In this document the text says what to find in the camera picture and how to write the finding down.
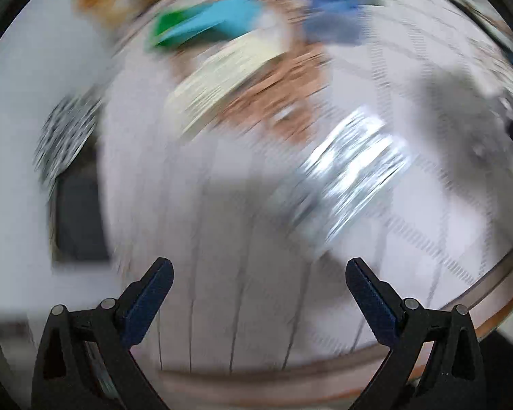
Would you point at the blue and red packet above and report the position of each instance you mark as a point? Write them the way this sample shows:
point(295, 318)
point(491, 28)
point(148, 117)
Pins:
point(335, 13)

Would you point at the white box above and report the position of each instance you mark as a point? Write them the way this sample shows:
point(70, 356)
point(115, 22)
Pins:
point(222, 74)

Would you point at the light blue packet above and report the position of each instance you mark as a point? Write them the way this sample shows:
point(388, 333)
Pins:
point(233, 15)

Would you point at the black white checkered cloth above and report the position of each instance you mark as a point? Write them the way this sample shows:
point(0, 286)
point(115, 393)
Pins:
point(64, 136)

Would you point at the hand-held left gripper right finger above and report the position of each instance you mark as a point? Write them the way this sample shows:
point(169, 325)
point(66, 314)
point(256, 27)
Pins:
point(372, 303)

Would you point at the silver foil packet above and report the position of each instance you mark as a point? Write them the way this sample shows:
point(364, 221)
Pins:
point(346, 168)

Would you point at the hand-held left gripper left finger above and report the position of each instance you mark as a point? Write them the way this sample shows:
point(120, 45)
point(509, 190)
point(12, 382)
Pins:
point(147, 303)

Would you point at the green packet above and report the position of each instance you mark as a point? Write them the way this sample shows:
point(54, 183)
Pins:
point(171, 27)

